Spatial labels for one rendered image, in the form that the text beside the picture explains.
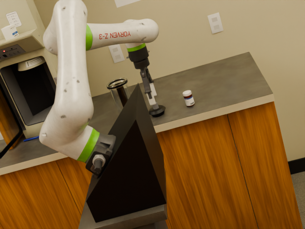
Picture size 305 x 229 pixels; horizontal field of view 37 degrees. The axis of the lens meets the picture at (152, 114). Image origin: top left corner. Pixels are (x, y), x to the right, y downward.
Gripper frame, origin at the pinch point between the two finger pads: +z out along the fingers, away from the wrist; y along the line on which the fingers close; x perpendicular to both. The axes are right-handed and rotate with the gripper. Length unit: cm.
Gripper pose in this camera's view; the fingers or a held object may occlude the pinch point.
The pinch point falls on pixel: (152, 97)
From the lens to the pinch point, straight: 227.1
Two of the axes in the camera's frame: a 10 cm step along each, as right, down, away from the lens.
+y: -0.4, 3.9, -9.2
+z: 2.9, 8.9, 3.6
